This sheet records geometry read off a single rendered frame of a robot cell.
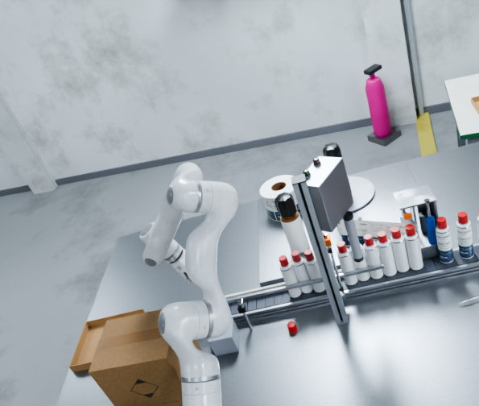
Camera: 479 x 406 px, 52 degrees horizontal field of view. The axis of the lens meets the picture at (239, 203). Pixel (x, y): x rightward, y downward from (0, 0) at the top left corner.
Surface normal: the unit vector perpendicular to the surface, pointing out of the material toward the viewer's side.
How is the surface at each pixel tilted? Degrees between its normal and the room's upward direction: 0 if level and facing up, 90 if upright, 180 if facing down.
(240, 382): 0
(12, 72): 90
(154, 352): 0
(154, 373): 90
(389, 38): 90
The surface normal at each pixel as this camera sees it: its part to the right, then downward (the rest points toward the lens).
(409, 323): -0.32, -0.79
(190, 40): -0.20, 0.59
